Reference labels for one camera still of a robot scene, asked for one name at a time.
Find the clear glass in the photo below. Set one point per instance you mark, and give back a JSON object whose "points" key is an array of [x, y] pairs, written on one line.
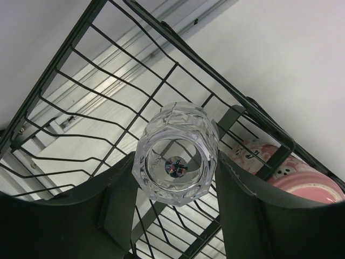
{"points": [[176, 156]]}

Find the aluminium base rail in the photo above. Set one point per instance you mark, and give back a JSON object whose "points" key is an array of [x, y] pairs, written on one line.
{"points": [[100, 98]]}

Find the pink ghost pattern mug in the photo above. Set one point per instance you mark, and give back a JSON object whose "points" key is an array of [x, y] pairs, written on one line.
{"points": [[293, 176]]}

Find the black wire dish rack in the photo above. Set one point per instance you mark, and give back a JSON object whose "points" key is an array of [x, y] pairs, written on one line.
{"points": [[282, 62]]}

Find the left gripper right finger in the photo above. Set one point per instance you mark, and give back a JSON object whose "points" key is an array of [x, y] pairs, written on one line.
{"points": [[259, 220]]}

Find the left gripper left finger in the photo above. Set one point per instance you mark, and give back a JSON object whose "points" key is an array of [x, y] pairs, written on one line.
{"points": [[91, 220]]}

